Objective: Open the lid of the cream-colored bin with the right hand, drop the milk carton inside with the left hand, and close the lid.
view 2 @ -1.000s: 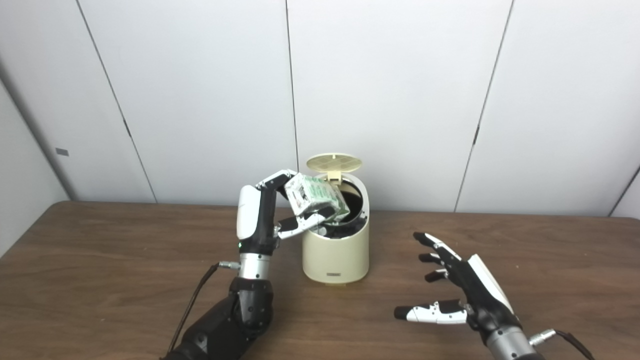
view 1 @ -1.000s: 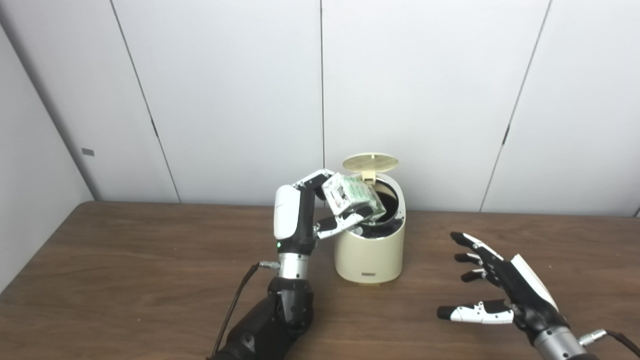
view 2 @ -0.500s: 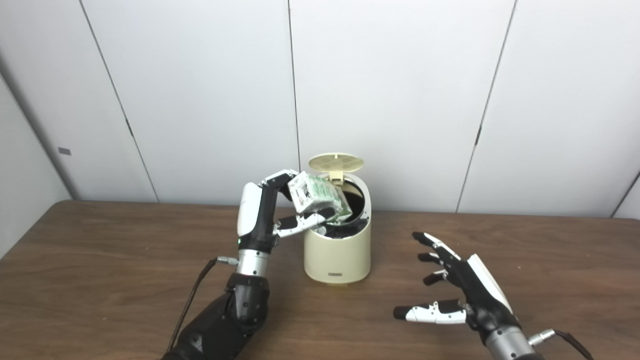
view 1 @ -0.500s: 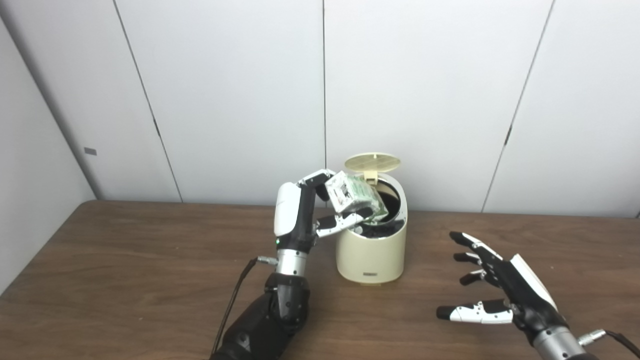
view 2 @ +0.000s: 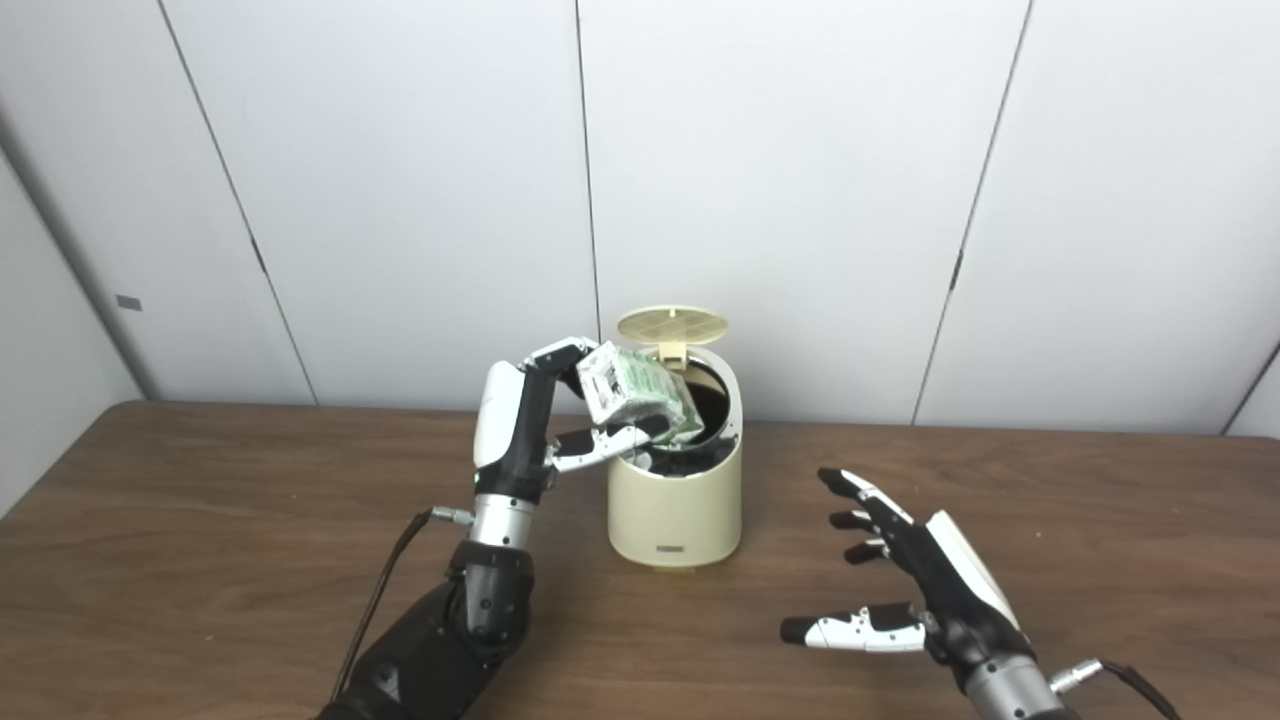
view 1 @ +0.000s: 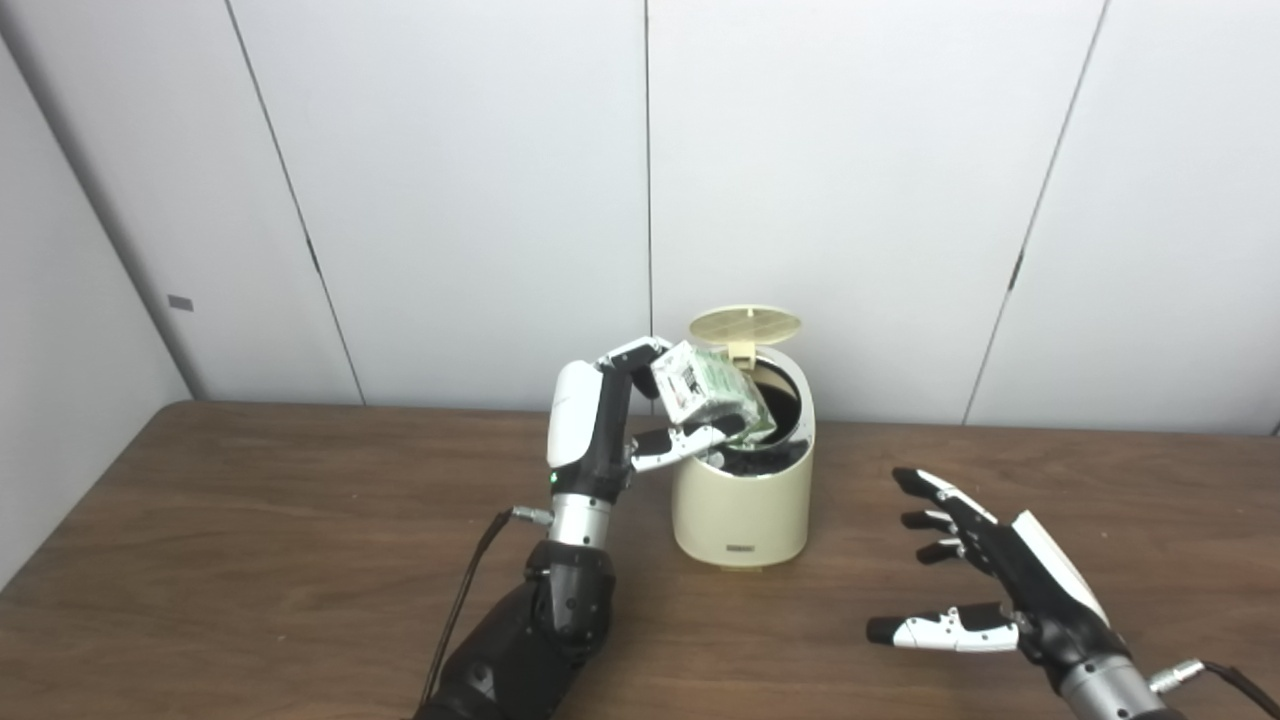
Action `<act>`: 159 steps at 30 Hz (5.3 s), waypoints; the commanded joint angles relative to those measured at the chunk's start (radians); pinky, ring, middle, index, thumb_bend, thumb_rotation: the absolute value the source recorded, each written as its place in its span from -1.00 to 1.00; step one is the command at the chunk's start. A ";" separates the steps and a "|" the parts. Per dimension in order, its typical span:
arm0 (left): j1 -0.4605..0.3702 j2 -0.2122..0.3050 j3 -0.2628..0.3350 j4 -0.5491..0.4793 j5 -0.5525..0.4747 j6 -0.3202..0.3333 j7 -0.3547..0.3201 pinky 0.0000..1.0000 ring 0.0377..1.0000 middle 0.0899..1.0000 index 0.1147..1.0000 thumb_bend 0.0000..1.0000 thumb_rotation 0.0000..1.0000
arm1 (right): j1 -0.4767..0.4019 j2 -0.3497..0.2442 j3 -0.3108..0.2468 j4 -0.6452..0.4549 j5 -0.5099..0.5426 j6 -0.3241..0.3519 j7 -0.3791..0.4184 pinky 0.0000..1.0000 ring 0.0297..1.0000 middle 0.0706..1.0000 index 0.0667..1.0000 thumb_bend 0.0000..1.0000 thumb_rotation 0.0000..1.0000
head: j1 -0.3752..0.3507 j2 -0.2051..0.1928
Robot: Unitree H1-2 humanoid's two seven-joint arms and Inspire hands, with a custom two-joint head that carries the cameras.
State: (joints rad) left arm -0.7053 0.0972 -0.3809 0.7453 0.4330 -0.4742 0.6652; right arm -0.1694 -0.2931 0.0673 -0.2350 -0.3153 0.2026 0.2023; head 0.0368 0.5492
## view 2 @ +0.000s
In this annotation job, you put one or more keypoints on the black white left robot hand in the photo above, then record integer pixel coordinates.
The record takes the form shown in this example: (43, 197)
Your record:
(510, 430)

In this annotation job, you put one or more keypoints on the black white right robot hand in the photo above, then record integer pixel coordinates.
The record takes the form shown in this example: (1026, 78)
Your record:
(955, 595)

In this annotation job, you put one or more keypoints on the white green milk carton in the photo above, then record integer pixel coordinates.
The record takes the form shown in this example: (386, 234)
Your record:
(635, 390)

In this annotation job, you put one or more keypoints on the cream-colored bin body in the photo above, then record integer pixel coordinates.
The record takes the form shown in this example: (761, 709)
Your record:
(675, 515)

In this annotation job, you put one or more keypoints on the cream round bin lid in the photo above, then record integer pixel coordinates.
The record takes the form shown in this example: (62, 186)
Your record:
(672, 324)

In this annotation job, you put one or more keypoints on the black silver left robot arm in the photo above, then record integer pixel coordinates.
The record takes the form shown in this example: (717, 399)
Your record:
(470, 620)

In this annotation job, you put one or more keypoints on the black wall panel clip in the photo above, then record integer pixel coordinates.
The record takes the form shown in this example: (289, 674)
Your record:
(259, 256)
(955, 271)

